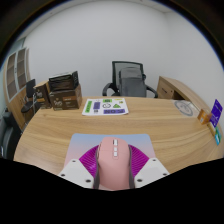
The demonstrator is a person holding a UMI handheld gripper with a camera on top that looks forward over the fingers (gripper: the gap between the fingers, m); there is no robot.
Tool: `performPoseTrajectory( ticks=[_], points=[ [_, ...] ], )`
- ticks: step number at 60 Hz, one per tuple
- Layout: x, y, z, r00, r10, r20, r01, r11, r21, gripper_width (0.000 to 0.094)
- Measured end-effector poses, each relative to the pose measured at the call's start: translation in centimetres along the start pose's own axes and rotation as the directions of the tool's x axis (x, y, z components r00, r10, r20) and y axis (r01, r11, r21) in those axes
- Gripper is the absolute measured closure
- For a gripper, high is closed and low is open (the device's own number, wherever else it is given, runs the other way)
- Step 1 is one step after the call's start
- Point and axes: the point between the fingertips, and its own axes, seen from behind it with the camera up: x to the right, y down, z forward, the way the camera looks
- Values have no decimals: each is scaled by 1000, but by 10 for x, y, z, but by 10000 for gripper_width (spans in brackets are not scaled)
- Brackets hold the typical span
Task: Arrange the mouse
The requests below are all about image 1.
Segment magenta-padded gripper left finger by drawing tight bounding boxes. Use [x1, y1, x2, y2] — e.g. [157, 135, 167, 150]
[57, 143, 101, 190]

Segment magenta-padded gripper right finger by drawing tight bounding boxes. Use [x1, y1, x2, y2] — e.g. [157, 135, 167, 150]
[128, 144, 171, 189]

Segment pink computer mouse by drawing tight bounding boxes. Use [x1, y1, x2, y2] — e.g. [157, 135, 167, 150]
[95, 136, 133, 192]

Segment pink-blue gradient mouse pad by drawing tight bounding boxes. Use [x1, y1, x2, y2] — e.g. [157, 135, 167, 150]
[63, 133, 157, 168]

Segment white sticker sheet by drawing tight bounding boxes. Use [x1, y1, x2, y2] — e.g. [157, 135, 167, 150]
[81, 97, 130, 117]

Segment large dark brown cardboard box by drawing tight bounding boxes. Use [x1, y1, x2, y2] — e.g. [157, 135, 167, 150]
[48, 84, 83, 111]

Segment green packet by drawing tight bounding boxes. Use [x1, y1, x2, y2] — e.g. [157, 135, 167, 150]
[214, 126, 222, 146]

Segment orange-brown cardboard box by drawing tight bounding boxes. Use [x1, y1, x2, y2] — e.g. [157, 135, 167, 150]
[197, 108, 213, 126]

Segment black leather sofa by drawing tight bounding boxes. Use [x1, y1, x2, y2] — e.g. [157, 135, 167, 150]
[0, 108, 23, 160]

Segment small brown cardboard box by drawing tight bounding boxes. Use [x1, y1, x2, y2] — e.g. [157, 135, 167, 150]
[33, 79, 53, 110]

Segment purple standing card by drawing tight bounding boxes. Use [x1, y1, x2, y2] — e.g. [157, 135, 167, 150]
[209, 98, 223, 129]

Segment wooden side desk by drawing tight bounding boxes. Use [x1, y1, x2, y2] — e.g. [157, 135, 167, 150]
[156, 75, 203, 103]

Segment grey backpack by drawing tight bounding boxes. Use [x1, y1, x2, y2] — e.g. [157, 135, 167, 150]
[118, 66, 148, 98]

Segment black open-top box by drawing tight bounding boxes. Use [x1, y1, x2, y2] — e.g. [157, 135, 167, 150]
[48, 70, 80, 92]

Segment black visitor chair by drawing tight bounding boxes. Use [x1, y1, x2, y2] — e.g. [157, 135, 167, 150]
[20, 78, 39, 116]

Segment black mesh office chair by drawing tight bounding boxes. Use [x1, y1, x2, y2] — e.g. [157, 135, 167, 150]
[101, 60, 159, 99]

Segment wooden glass-door cabinet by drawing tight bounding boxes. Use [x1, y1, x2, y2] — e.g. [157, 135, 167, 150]
[3, 47, 34, 121]

